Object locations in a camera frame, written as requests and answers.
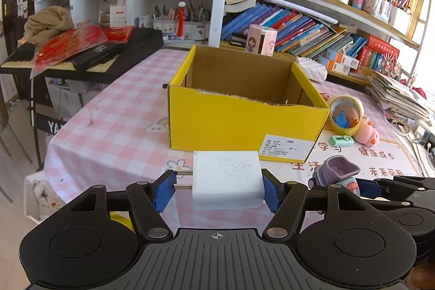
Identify black keyboard stand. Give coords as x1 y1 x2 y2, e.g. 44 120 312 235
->
29 75 73 172

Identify yellow plastic item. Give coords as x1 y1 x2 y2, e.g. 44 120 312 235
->
109 213 135 233

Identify white pencil holder with pencils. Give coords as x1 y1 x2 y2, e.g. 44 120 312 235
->
153 4 210 41

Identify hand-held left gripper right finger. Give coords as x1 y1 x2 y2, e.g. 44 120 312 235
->
262 170 374 241

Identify long black box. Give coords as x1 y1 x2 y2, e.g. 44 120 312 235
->
71 43 122 70

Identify white power strip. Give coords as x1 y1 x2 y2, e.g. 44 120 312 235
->
413 125 435 148

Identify small colourful figurines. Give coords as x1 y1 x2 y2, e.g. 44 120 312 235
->
381 55 402 77

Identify small red paper decoration pack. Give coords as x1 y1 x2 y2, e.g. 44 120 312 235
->
102 26 134 43

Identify red tassel charm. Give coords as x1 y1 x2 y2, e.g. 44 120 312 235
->
175 1 187 38

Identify white card red stripe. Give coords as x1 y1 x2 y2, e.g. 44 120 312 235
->
109 5 128 28

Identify row of leaning blue books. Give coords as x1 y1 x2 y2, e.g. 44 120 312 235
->
221 1 368 60

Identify purple and blue toy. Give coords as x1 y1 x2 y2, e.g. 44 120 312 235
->
308 156 361 193

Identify white ring band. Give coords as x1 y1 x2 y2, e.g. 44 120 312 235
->
391 120 410 135

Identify thick red book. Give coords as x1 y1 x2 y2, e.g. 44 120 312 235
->
357 35 401 71

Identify mint green correction tape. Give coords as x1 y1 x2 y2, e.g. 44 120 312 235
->
330 135 355 147

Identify pink cylinder pen holder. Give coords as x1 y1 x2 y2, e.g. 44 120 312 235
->
245 24 278 56

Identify white pen holders with pens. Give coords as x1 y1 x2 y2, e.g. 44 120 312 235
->
362 0 412 26

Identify white quilted pouch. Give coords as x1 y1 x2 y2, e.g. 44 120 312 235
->
296 56 327 83

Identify row of yellow books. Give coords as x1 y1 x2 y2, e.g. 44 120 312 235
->
406 0 425 40

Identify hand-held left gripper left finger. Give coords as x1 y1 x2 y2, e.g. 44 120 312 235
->
64 170 178 242

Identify black electronic keyboard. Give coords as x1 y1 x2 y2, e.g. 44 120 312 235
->
0 28 164 84

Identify orange and white box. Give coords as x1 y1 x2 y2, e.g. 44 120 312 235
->
327 60 350 75
327 49 360 69

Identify yellow cardboard box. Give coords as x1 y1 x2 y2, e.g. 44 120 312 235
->
166 45 331 163

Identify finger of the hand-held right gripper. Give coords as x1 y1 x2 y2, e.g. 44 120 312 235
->
392 175 435 191
355 179 418 207

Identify large red paper decoration pack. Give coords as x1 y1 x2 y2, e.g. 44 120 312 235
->
32 26 110 73

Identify thick book cream pages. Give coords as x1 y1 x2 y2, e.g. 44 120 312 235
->
225 0 262 14

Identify stack of papers and notebooks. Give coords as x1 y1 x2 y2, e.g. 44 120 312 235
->
367 70 434 127

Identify small pink pig toy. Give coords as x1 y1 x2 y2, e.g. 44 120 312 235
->
353 118 380 145

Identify brown crumpled cloth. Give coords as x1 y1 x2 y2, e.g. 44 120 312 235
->
23 5 74 45

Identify yellow-green tape roll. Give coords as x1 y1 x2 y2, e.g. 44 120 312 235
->
327 96 365 136

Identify white charger plug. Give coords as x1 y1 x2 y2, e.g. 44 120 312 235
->
174 151 265 210

